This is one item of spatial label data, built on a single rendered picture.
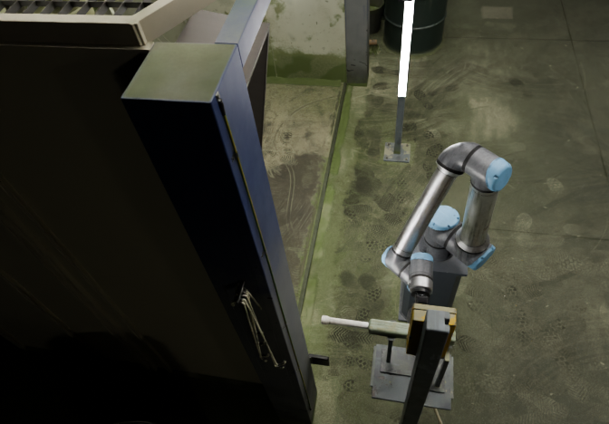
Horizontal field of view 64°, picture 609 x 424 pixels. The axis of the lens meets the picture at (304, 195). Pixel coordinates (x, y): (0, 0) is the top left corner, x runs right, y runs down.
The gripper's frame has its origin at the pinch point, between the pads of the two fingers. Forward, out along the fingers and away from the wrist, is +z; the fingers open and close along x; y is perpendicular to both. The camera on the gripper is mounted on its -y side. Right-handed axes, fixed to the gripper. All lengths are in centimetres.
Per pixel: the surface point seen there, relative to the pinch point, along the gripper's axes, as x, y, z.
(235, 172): 46, -99, 11
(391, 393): 8.0, 30.3, 12.0
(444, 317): -2, -55, 16
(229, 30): 49, -119, -11
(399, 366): 5.5, 29.5, 0.8
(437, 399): -10.1, 30.3, 11.6
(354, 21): 57, 44, -276
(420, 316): 3.4, -45.6, 12.8
